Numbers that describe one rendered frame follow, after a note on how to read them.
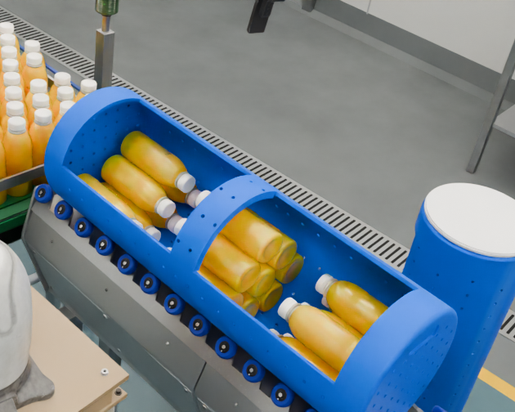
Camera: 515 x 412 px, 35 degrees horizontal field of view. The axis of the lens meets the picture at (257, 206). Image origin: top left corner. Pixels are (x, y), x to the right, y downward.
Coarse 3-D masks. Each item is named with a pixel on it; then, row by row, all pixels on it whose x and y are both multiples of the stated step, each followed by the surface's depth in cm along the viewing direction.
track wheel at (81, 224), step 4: (80, 220) 182; (84, 220) 181; (76, 224) 182; (80, 224) 182; (84, 224) 181; (88, 224) 181; (92, 224) 181; (76, 228) 182; (80, 228) 182; (84, 228) 181; (88, 228) 180; (92, 228) 181; (76, 232) 182; (80, 232) 181; (84, 232) 180; (88, 232) 181; (80, 236) 181; (84, 236) 181
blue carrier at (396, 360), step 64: (64, 128) 172; (128, 128) 189; (64, 192) 175; (256, 192) 155; (192, 256) 152; (320, 256) 167; (256, 320) 145; (384, 320) 134; (448, 320) 142; (320, 384) 137; (384, 384) 133
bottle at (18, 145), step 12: (12, 132) 188; (24, 132) 189; (12, 144) 188; (24, 144) 189; (12, 156) 190; (24, 156) 190; (12, 168) 192; (24, 168) 192; (12, 192) 196; (24, 192) 196
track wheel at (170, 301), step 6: (168, 294) 168; (174, 294) 167; (168, 300) 167; (174, 300) 166; (180, 300) 166; (168, 306) 167; (174, 306) 166; (180, 306) 166; (168, 312) 167; (174, 312) 166; (180, 312) 166
